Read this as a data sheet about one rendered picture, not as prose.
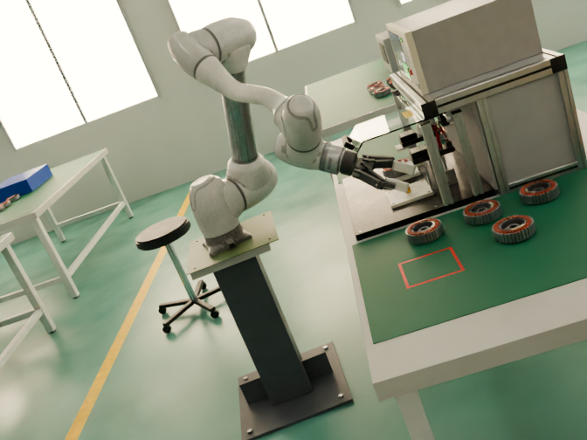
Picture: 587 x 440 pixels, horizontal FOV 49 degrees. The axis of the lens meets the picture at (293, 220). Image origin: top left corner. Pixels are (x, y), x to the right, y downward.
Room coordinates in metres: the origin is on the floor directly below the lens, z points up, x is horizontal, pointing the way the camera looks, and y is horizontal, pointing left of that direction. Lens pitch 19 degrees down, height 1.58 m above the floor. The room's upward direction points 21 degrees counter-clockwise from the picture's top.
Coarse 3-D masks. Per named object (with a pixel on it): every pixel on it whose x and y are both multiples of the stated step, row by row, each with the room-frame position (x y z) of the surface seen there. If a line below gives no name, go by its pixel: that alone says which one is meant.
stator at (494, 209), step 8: (480, 200) 1.82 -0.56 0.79; (488, 200) 1.79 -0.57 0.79; (472, 208) 1.79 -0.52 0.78; (480, 208) 1.78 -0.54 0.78; (488, 208) 1.78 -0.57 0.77; (496, 208) 1.73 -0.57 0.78; (464, 216) 1.77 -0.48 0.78; (472, 216) 1.74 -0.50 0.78; (480, 216) 1.72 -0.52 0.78; (488, 216) 1.71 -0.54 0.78; (496, 216) 1.72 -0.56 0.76; (472, 224) 1.75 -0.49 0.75
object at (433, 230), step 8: (416, 224) 1.83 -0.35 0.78; (424, 224) 1.82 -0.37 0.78; (432, 224) 1.77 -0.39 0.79; (440, 224) 1.76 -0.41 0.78; (408, 232) 1.79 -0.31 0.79; (416, 232) 1.76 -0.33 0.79; (424, 232) 1.75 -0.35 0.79; (432, 232) 1.74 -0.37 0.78; (440, 232) 1.75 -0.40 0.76; (408, 240) 1.79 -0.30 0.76; (416, 240) 1.75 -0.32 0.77; (424, 240) 1.75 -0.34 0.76; (432, 240) 1.74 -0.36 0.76
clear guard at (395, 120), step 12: (408, 108) 2.12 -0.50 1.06; (372, 120) 2.14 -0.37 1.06; (384, 120) 2.08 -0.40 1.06; (396, 120) 2.02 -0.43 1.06; (408, 120) 1.97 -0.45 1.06; (420, 120) 1.92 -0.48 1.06; (360, 132) 2.06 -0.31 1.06; (372, 132) 2.00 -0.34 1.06; (384, 132) 1.94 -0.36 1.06; (360, 144) 1.95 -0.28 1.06
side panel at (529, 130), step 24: (504, 96) 1.88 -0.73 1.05; (528, 96) 1.87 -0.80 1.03; (552, 96) 1.86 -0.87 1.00; (480, 120) 1.89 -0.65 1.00; (504, 120) 1.88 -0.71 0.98; (528, 120) 1.87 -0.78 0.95; (552, 120) 1.86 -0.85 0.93; (576, 120) 1.84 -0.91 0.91; (504, 144) 1.88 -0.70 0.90; (528, 144) 1.87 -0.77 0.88; (552, 144) 1.86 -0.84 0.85; (576, 144) 1.84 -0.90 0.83; (504, 168) 1.89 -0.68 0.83; (528, 168) 1.88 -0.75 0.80; (552, 168) 1.86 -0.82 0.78; (576, 168) 1.85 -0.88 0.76; (504, 192) 1.88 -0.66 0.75
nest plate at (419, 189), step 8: (416, 184) 2.17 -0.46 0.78; (424, 184) 2.14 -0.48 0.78; (392, 192) 2.18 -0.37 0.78; (400, 192) 2.15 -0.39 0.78; (416, 192) 2.09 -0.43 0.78; (424, 192) 2.07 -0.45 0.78; (432, 192) 2.04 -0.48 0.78; (392, 200) 2.11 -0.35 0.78; (400, 200) 2.08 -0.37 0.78; (408, 200) 2.05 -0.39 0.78; (416, 200) 2.05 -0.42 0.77; (392, 208) 2.06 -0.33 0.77
